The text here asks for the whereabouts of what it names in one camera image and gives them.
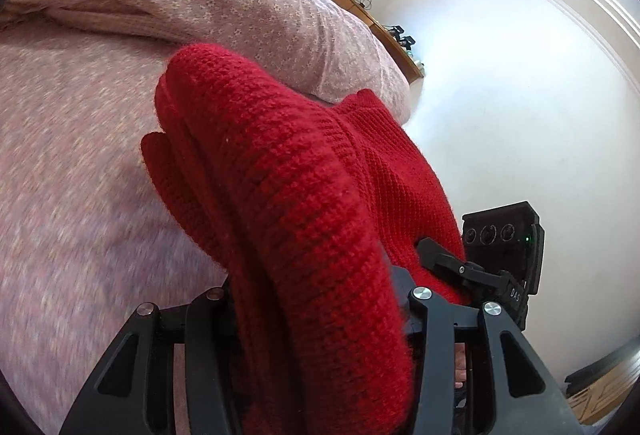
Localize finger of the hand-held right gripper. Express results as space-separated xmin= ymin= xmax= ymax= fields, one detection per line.
xmin=415 ymin=237 xmax=507 ymax=306

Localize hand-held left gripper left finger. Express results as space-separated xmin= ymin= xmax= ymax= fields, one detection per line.
xmin=59 ymin=277 xmax=251 ymax=435

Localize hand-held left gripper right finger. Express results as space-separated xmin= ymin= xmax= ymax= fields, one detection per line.
xmin=392 ymin=265 xmax=584 ymax=435

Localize red knitted sweater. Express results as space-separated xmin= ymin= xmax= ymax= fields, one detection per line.
xmin=140 ymin=43 xmax=473 ymax=435

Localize pink floral bedspread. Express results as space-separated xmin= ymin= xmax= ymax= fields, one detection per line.
xmin=0 ymin=15 xmax=241 ymax=435

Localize black devices on cabinet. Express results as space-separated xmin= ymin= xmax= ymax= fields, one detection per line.
xmin=385 ymin=25 xmax=417 ymax=58

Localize wooden bedside cabinet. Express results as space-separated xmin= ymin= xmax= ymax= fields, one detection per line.
xmin=210 ymin=0 xmax=427 ymax=86

